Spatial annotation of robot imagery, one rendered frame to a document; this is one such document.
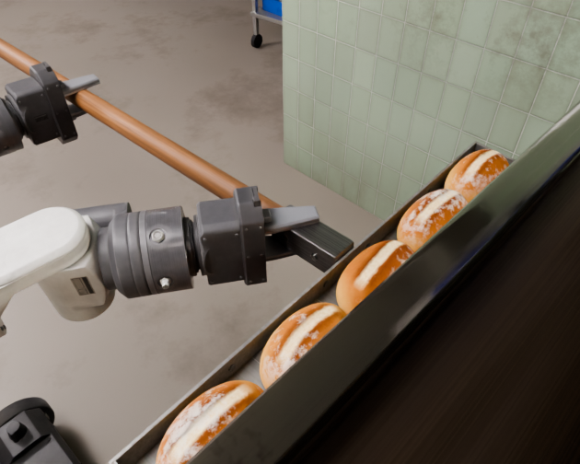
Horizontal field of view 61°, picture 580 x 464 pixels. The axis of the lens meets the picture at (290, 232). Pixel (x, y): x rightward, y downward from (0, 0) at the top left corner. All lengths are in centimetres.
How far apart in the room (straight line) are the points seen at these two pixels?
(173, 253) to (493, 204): 34
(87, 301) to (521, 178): 43
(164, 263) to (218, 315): 147
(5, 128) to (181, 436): 54
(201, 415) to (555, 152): 27
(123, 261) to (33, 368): 155
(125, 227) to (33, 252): 8
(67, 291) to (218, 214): 16
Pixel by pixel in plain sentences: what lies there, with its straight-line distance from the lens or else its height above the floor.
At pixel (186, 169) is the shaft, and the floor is 120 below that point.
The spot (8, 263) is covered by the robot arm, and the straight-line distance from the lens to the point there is 49.
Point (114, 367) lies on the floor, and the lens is 191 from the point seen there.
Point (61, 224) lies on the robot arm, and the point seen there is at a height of 125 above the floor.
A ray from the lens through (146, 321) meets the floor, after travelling 199.
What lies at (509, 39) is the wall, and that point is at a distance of 171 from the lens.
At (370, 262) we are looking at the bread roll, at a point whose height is 123.
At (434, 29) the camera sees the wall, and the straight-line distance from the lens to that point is 183.
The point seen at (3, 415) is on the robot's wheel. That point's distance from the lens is 172.
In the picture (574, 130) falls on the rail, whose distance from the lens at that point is 27.
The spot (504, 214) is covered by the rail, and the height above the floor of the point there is 143.
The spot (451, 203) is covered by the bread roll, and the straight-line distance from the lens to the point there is 53.
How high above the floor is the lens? 156
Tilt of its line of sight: 44 degrees down
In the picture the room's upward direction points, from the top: straight up
